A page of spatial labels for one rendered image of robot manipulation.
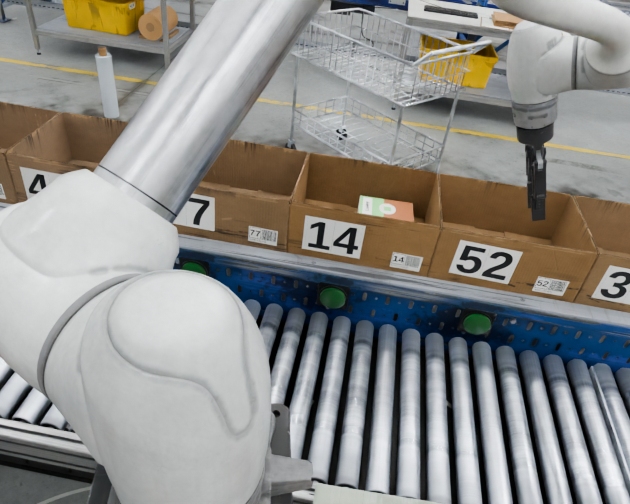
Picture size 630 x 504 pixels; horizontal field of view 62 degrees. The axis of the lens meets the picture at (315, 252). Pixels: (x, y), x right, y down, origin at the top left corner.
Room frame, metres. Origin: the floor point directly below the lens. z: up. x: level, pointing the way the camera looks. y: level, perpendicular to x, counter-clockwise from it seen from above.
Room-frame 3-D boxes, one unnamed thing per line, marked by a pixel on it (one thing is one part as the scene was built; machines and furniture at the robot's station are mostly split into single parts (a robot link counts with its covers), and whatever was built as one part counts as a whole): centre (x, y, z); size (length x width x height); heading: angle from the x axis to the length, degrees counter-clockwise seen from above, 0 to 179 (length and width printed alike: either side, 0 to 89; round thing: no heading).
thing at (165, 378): (0.30, 0.11, 1.38); 0.18 x 0.16 x 0.22; 57
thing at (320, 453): (0.83, -0.08, 0.72); 0.52 x 0.05 x 0.05; 175
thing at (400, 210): (1.33, -0.19, 0.92); 0.16 x 0.11 x 0.07; 88
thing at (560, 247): (1.25, -0.52, 0.96); 0.39 x 0.29 x 0.17; 85
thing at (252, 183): (1.31, 0.26, 0.96); 0.39 x 0.29 x 0.17; 85
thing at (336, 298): (1.07, -0.06, 0.81); 0.07 x 0.01 x 0.07; 85
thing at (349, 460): (0.82, -0.15, 0.72); 0.52 x 0.05 x 0.05; 175
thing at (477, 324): (1.03, -0.45, 0.81); 0.07 x 0.01 x 0.07; 85
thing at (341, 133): (3.25, -0.26, 0.52); 1.07 x 0.56 x 1.03; 45
